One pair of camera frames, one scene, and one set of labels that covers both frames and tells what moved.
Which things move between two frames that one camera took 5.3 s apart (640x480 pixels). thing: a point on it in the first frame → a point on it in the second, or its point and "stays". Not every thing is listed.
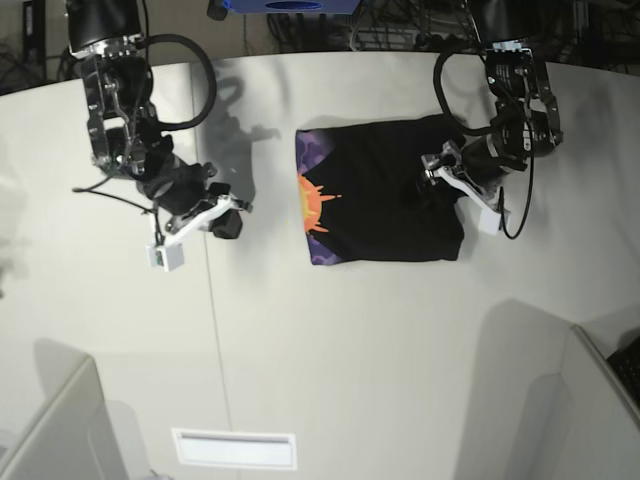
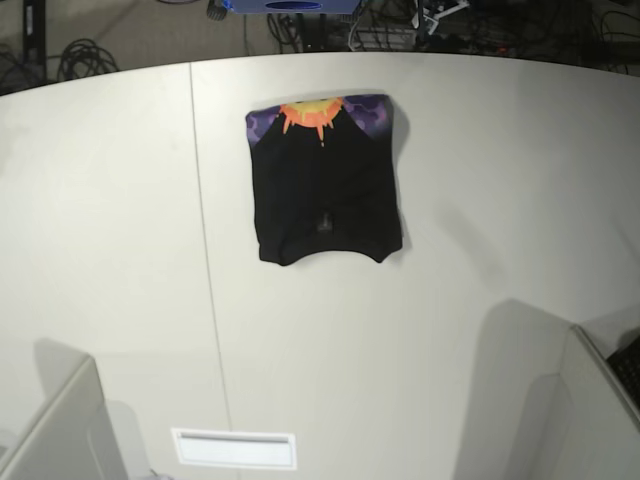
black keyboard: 626,364 stays
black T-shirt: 363,197 → 325,176
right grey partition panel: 582,424 stays
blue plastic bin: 291,6 stays
